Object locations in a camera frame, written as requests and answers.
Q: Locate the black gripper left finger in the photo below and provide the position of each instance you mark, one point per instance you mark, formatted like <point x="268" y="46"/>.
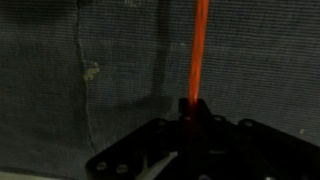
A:
<point x="130" y="146"/>

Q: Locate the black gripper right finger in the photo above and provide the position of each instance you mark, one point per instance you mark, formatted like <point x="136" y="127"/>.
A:
<point x="266" y="146"/>

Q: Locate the red plastic straw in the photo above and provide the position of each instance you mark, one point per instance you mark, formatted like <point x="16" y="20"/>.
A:
<point x="198" y="50"/>

